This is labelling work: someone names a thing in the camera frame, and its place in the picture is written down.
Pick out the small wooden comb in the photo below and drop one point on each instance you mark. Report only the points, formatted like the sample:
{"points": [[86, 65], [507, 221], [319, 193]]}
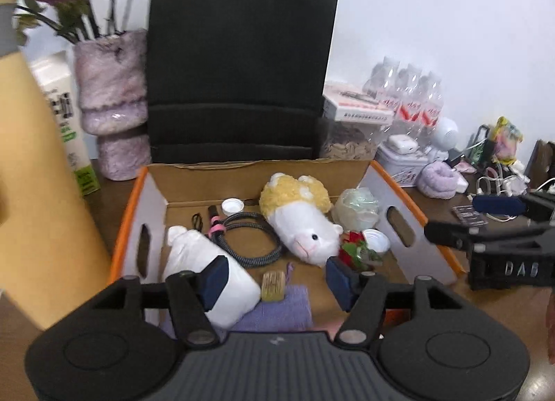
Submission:
{"points": [[273, 286]]}

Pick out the yellow thermos jug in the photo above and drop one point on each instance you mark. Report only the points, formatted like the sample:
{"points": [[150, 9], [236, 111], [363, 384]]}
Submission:
{"points": [[53, 258]]}

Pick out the purple towel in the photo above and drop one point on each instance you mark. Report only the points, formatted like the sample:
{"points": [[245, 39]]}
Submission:
{"points": [[292, 314]]}

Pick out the black hair clip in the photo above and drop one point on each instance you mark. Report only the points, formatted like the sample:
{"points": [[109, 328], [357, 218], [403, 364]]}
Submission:
{"points": [[197, 222]]}

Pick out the clear container of nuts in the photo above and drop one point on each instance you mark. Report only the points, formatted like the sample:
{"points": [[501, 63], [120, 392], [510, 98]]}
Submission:
{"points": [[349, 141]]}

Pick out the white earbuds case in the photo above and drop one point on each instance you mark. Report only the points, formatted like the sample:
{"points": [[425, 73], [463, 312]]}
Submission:
{"points": [[402, 144]]}

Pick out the milk carton green white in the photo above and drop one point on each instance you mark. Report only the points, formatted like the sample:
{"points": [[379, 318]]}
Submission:
{"points": [[53, 74]]}

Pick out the purple knitted scrunchie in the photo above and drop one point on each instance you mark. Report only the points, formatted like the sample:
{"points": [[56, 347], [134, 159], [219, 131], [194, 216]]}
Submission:
{"points": [[438, 181]]}

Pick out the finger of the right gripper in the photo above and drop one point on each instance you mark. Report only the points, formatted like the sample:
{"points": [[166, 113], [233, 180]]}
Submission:
{"points": [[481, 240], [537, 206]]}

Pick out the white red book box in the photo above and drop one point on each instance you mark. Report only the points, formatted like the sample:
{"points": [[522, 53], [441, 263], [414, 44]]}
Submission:
{"points": [[348, 104]]}

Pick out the red cardboard box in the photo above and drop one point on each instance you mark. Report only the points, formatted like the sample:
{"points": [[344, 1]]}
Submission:
{"points": [[179, 207]]}

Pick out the white tin box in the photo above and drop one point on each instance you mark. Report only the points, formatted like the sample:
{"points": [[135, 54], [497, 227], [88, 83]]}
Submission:
{"points": [[404, 169]]}

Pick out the white round cap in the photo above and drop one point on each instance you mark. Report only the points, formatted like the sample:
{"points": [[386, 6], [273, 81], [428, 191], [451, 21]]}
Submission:
{"points": [[231, 206]]}

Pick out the water bottle right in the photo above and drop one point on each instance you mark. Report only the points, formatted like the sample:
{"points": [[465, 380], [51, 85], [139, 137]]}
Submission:
{"points": [[431, 99]]}

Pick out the colourful snack packet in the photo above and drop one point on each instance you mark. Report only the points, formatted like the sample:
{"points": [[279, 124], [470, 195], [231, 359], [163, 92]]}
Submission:
{"points": [[506, 137]]}

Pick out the white round lamp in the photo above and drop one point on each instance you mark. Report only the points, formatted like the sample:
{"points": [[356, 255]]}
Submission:
{"points": [[443, 139]]}

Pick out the white sheep plush toy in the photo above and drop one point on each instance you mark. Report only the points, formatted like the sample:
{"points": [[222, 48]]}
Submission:
{"points": [[297, 208]]}

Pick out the black paper shopping bag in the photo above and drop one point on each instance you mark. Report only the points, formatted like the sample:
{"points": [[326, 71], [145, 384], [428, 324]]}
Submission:
{"points": [[236, 80]]}

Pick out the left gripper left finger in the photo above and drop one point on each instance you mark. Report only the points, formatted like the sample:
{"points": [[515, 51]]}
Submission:
{"points": [[191, 295]]}

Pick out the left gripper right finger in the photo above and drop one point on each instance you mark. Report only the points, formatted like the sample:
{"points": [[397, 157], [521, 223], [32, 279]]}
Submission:
{"points": [[363, 296]]}

